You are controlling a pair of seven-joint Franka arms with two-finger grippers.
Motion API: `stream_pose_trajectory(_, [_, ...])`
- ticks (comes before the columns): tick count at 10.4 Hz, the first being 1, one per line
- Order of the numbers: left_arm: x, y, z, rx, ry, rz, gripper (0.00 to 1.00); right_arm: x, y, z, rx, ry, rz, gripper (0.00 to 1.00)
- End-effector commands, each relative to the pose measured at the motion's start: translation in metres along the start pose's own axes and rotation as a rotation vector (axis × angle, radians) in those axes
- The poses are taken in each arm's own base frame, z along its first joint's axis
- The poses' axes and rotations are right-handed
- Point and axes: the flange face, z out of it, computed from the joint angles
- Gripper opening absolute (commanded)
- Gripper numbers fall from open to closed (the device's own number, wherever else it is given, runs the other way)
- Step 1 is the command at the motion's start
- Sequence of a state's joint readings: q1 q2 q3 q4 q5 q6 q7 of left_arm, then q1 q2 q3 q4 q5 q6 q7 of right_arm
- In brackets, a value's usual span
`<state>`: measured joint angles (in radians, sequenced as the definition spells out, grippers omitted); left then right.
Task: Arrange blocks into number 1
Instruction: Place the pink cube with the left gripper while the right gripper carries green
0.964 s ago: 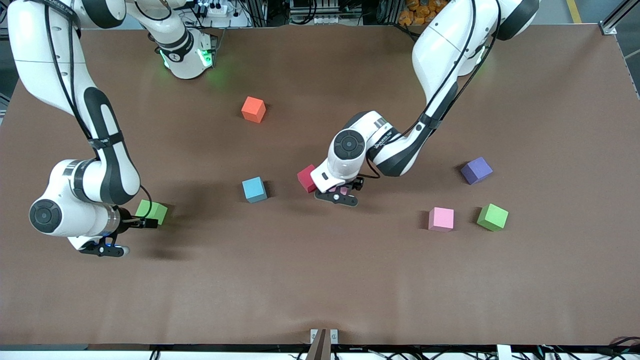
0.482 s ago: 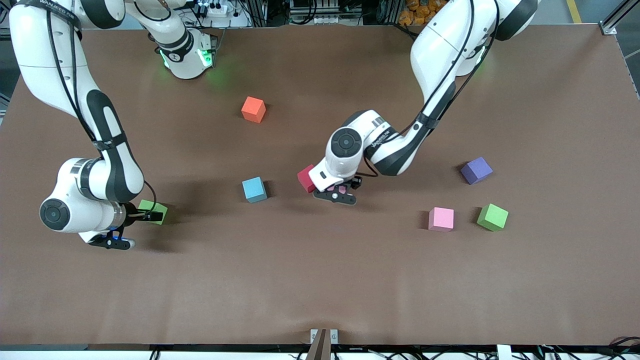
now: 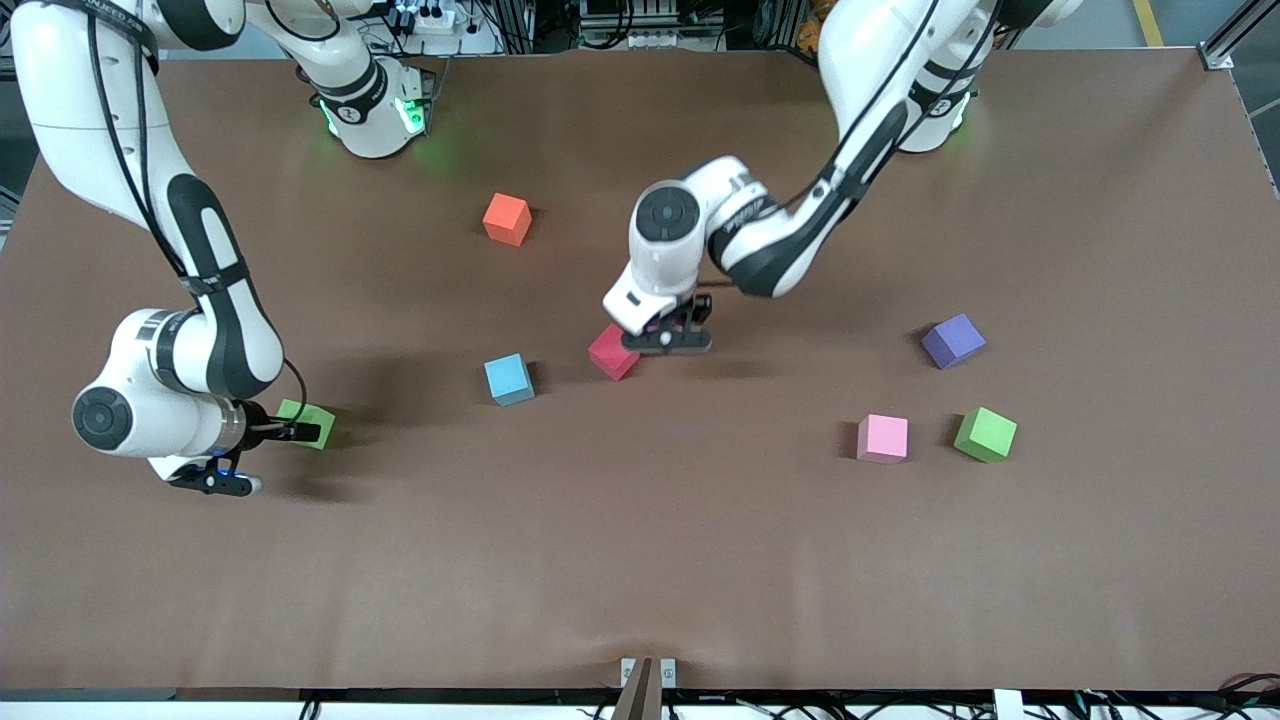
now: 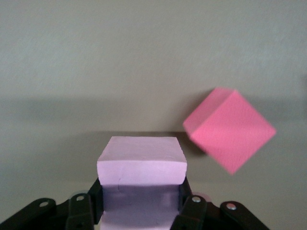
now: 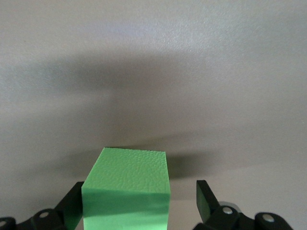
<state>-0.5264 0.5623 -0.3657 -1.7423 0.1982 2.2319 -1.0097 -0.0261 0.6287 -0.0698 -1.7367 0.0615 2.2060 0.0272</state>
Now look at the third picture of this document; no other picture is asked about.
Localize pink foam cube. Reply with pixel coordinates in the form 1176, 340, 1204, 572
857, 413, 910, 466

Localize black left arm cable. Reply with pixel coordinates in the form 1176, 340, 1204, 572
785, 0, 946, 211

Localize light blue foam cube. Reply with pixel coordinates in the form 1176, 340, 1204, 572
484, 353, 536, 407

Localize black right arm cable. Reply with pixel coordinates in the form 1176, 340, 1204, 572
85, 0, 309, 431

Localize orange foam cube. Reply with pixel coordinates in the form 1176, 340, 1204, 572
482, 192, 533, 248

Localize background metal equipment rack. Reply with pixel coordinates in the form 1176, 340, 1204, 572
578, 0, 723, 51

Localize aluminium frame profile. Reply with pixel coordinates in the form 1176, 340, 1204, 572
1200, 0, 1280, 71

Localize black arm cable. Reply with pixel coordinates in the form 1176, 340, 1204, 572
85, 0, 309, 431
785, 0, 946, 211

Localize large table cover sheet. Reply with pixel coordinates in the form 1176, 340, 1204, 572
0, 48, 1280, 693

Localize red foam cube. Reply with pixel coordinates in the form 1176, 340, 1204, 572
588, 323, 642, 382

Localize green foam cube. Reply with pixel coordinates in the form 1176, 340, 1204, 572
953, 406, 1018, 464
276, 399, 337, 451

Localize table edge camera bracket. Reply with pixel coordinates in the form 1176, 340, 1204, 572
612, 656, 678, 720

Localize white power strip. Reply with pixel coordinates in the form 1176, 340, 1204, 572
385, 3, 458, 33

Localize purple foam cube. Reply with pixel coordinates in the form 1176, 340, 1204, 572
920, 312, 987, 371

